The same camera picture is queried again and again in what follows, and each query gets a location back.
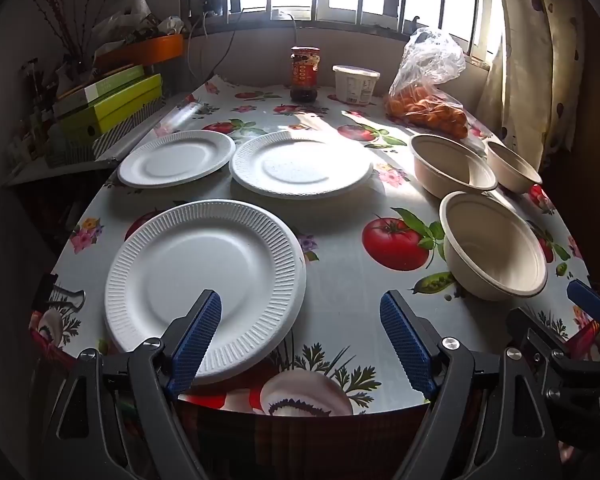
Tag white plastic tub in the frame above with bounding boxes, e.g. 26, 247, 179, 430
332, 65, 381, 107

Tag black binder clip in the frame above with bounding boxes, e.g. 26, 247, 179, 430
39, 274, 87, 312

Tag orange tray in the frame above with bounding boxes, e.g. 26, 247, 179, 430
94, 34, 186, 73

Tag striped box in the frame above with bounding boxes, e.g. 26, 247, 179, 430
91, 97, 168, 157

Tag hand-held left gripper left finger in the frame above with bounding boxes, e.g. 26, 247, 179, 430
45, 289, 223, 480

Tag barred window frame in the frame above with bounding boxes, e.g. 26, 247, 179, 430
187, 0, 506, 61

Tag white plastic bag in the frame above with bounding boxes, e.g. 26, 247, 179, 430
92, 0, 156, 48

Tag clear bag of oranges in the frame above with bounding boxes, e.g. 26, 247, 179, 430
384, 27, 470, 141

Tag crumpled white bag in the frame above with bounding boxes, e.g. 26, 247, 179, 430
155, 16, 186, 36

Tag grey side shelf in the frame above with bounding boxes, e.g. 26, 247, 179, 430
2, 92, 196, 188

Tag small white paper plate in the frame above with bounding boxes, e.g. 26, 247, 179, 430
117, 130, 237, 189

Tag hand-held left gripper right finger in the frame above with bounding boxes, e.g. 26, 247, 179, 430
379, 289, 561, 480

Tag printed vegetable tablecloth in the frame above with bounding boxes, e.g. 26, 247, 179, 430
30, 77, 593, 418

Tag red label sauce jar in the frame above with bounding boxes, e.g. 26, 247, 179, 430
289, 46, 322, 103

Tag dried branches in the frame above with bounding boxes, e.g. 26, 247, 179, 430
25, 0, 96, 61

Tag beige paper bowl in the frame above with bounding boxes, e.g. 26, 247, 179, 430
409, 133, 499, 200
485, 139, 543, 195
439, 191, 549, 302

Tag white and green box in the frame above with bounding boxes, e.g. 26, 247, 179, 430
55, 65, 148, 111

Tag grey power cable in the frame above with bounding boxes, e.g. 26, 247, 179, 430
186, 14, 241, 83

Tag printed cream curtain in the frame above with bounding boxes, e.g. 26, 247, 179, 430
480, 0, 588, 161

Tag ribbed white paper plate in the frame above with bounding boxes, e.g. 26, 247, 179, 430
104, 199, 308, 386

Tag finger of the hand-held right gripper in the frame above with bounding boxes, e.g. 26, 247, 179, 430
566, 279, 600, 333
507, 306, 572, 386

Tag dark plaid cloth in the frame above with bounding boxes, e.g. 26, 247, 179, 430
30, 310, 481, 480

